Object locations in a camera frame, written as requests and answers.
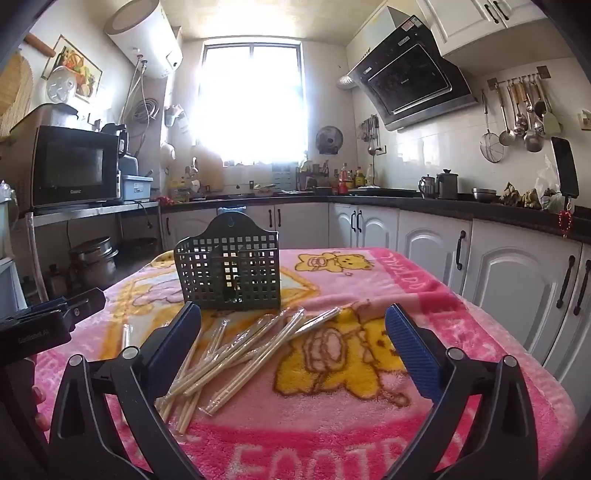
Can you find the gas stove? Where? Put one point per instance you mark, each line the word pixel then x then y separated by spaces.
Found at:
pixel 383 190

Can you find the stack of steel pots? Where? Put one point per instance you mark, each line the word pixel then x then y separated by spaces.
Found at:
pixel 94 265

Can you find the black microwave oven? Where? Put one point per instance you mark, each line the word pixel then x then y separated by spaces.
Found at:
pixel 69 161

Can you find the black countertop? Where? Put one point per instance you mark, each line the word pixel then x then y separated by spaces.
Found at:
pixel 392 200

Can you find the white lower cabinets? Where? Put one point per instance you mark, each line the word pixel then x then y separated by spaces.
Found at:
pixel 508 258

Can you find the red bead charm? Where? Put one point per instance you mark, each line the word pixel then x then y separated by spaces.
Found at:
pixel 564 221

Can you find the wooden cutting board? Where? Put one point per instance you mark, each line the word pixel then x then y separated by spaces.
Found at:
pixel 210 168

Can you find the clear plastic bag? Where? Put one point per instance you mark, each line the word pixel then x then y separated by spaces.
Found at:
pixel 549 194

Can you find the wooden rolling pin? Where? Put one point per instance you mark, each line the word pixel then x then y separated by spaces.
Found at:
pixel 39 45

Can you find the white gourd ladle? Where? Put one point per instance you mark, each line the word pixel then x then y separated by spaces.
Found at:
pixel 167 152

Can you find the bunch of chopsticks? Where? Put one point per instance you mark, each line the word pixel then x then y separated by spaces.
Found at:
pixel 231 362

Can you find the pink cartoon bear blanket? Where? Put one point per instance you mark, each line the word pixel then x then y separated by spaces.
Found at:
pixel 323 415

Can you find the white perforated plastic lid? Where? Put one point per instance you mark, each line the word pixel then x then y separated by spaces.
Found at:
pixel 62 85

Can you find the wall socket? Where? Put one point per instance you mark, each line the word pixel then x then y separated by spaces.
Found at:
pixel 585 118

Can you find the small hanging utensils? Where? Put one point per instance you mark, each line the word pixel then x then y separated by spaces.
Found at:
pixel 371 129

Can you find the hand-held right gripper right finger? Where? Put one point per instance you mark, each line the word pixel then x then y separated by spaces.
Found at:
pixel 413 350

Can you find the black range hood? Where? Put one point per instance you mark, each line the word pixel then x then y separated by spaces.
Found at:
pixel 406 78

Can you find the steel bowl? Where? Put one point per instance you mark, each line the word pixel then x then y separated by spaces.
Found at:
pixel 484 194

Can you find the black electric kettle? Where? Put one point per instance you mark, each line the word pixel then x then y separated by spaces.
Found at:
pixel 114 138

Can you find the row of hanging kitchen utensils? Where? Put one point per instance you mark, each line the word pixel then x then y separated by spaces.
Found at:
pixel 533 141

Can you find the dark green plastic utensil holder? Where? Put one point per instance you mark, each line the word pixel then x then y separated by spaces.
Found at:
pixel 249 230

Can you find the white wall cup holder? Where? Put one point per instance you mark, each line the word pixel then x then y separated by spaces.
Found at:
pixel 171 115

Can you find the woven bamboo tray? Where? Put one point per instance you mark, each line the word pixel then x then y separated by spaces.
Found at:
pixel 16 87

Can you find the food wall poster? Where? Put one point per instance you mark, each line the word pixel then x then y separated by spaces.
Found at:
pixel 78 62

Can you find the person's left hand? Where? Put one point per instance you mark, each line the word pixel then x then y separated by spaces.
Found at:
pixel 39 404

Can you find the white water heater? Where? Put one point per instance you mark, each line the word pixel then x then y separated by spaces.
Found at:
pixel 143 41

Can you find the small wall fan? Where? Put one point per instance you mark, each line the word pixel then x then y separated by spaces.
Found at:
pixel 329 140

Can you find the grey-blue plastic box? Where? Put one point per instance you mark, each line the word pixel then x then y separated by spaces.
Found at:
pixel 136 188

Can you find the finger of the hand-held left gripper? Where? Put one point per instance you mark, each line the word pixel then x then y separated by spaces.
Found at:
pixel 85 307
pixel 48 306

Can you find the steel teapot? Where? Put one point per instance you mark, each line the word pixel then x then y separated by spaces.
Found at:
pixel 428 188

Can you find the silver vent duct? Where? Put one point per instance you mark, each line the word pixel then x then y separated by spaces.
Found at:
pixel 345 83

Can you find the steel kitchen shelf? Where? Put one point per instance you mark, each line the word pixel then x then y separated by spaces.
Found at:
pixel 92 210

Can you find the kitchen window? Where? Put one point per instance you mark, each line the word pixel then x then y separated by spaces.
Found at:
pixel 251 101

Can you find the pile of leaf-wrapped dumplings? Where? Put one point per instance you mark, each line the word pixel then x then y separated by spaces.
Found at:
pixel 517 197

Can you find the white cabinets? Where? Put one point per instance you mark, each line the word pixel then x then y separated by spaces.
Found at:
pixel 508 258
pixel 466 18

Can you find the group of condiment bottles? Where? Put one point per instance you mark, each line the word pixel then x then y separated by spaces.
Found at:
pixel 342 182

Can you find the white upper cabinets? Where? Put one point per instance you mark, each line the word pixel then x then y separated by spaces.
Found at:
pixel 466 18

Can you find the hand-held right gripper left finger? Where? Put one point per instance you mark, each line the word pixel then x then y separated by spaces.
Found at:
pixel 178 341

